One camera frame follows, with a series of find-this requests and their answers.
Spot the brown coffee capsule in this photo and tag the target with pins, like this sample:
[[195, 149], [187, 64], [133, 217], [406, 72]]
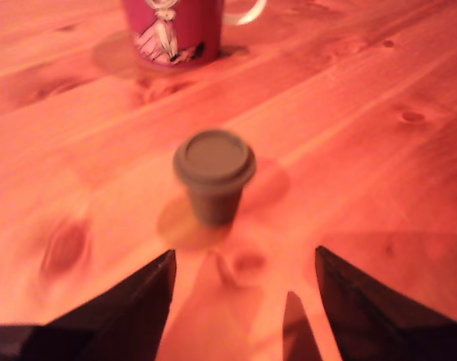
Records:
[[213, 165]]

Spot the red cartoon mug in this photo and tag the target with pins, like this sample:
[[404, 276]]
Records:
[[176, 30]]

